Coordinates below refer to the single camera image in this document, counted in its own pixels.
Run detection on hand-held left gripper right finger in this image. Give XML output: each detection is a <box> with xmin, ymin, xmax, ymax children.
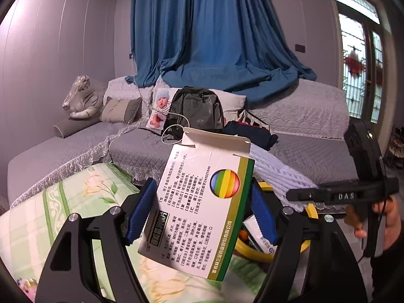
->
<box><xmin>251</xmin><ymin>181</ymin><xmax>368</xmax><ymax>303</ymax></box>

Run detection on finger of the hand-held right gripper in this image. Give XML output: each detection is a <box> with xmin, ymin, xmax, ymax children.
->
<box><xmin>286</xmin><ymin>181</ymin><xmax>380</xmax><ymax>206</ymax></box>

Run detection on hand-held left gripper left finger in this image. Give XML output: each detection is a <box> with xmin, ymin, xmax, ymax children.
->
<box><xmin>35</xmin><ymin>177</ymin><xmax>158</xmax><ymax>303</ymax></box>

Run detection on yellow rimmed trash bin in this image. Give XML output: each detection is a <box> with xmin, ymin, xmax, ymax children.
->
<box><xmin>234</xmin><ymin>181</ymin><xmax>319</xmax><ymax>263</ymax></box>

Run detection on white knitted cloth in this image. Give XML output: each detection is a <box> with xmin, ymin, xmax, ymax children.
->
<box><xmin>249</xmin><ymin>147</ymin><xmax>319</xmax><ymax>212</ymax></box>

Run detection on white and green medicine box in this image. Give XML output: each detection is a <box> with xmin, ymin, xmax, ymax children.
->
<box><xmin>138</xmin><ymin>127</ymin><xmax>256</xmax><ymax>282</ymax></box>

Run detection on person's right forearm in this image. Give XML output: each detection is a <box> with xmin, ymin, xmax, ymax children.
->
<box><xmin>369</xmin><ymin>234</ymin><xmax>404</xmax><ymax>303</ymax></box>

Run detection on person's right hand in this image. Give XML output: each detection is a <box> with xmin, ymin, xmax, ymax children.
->
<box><xmin>345</xmin><ymin>195</ymin><xmax>404</xmax><ymax>250</ymax></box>

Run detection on dark shoe rack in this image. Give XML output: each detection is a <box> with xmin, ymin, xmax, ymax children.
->
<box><xmin>385</xmin><ymin>125</ymin><xmax>404</xmax><ymax>168</ymax></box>

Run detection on grey quilted sofa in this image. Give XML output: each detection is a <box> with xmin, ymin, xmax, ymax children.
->
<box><xmin>7</xmin><ymin>77</ymin><xmax>360</xmax><ymax>209</ymax></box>

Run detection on dark blue folded clothes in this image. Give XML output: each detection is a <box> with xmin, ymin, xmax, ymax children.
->
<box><xmin>222</xmin><ymin>120</ymin><xmax>279</xmax><ymax>150</ymax></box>

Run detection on stained glass door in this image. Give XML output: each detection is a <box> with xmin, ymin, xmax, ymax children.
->
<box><xmin>328</xmin><ymin>0</ymin><xmax>387</xmax><ymax>123</ymax></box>

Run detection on red striped bag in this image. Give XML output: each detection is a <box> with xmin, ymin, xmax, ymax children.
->
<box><xmin>235</xmin><ymin>110</ymin><xmax>272</xmax><ymax>133</ymax></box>

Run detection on grey square cushion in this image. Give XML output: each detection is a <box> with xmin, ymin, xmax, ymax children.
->
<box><xmin>100</xmin><ymin>96</ymin><xmax>142</xmax><ymax>124</ymax></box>

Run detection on baby doll with blue hat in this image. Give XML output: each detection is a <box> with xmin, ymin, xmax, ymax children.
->
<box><xmin>149</xmin><ymin>88</ymin><xmax>172</xmax><ymax>130</ymax></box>

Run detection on grey bolster pillow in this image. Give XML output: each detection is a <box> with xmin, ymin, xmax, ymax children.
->
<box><xmin>53</xmin><ymin>117</ymin><xmax>102</xmax><ymax>139</ymax></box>

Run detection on green floral tablecloth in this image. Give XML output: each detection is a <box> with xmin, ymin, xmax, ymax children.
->
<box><xmin>0</xmin><ymin>162</ymin><xmax>269</xmax><ymax>303</ymax></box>

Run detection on dark green backpack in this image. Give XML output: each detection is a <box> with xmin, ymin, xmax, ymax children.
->
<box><xmin>162</xmin><ymin>87</ymin><xmax>224</xmax><ymax>139</ymax></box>

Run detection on white tiger plush toy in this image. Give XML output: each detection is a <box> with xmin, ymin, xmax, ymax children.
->
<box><xmin>62</xmin><ymin>75</ymin><xmax>106</xmax><ymax>120</ymax></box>

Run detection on white pillow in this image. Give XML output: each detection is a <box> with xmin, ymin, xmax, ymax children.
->
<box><xmin>218</xmin><ymin>89</ymin><xmax>247</xmax><ymax>114</ymax></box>

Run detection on colourful crumpled wrapper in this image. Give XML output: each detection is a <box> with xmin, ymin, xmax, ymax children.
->
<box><xmin>17</xmin><ymin>278</ymin><xmax>38</xmax><ymax>300</ymax></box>

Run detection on blue curtain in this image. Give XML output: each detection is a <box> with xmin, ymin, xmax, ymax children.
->
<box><xmin>124</xmin><ymin>0</ymin><xmax>318</xmax><ymax>105</ymax></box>

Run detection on white charging cable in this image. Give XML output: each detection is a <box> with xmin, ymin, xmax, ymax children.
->
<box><xmin>162</xmin><ymin>112</ymin><xmax>190</xmax><ymax>144</ymax></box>

